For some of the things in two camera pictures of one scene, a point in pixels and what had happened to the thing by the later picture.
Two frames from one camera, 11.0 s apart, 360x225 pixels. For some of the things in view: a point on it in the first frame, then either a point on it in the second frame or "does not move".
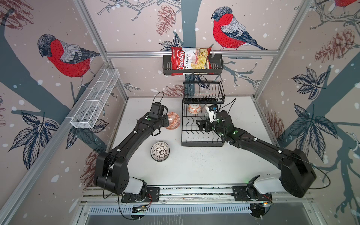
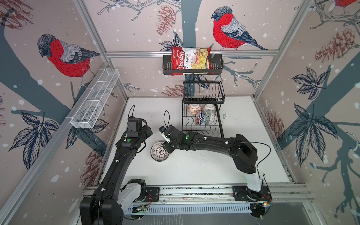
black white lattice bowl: [160, 151] does not move
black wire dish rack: [197, 96] does not move
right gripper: [206, 123] to [168, 150]
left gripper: [166, 118] to [148, 130]
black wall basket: [217, 67] does not move
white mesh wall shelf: [89, 110] does not move
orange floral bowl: [194, 108] does not move
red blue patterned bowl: [174, 120] to [200, 117]
